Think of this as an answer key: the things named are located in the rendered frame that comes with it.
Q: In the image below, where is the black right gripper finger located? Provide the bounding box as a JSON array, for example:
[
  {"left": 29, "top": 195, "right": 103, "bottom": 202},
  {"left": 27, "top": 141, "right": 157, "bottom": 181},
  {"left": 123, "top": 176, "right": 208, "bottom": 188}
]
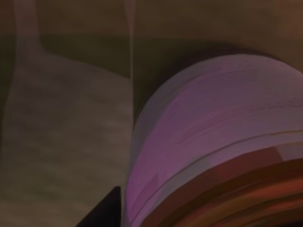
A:
[{"left": 75, "top": 186, "right": 122, "bottom": 227}]

